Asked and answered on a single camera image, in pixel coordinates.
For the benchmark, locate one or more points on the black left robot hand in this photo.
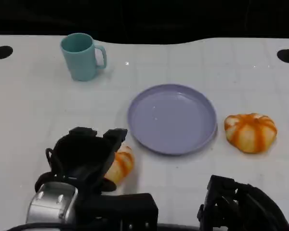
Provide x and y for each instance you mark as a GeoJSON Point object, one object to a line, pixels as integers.
{"type": "Point", "coordinates": [82, 156]}

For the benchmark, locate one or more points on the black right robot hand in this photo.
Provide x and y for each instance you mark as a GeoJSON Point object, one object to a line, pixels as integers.
{"type": "Point", "coordinates": [245, 211]}

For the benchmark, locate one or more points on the orange white toy bread roll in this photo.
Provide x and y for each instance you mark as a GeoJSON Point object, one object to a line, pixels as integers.
{"type": "Point", "coordinates": [251, 133]}
{"type": "Point", "coordinates": [121, 166]}

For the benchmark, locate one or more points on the lilac plate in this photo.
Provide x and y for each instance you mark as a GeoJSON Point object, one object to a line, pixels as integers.
{"type": "Point", "coordinates": [171, 120]}

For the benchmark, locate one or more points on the pale green mug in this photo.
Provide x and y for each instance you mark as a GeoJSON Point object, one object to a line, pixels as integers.
{"type": "Point", "coordinates": [79, 60]}

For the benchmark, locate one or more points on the black round table grommet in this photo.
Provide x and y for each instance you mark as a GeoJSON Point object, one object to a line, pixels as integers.
{"type": "Point", "coordinates": [2, 52]}
{"type": "Point", "coordinates": [287, 56]}

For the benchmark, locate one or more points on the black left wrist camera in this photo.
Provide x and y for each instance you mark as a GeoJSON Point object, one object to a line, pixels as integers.
{"type": "Point", "coordinates": [120, 211]}

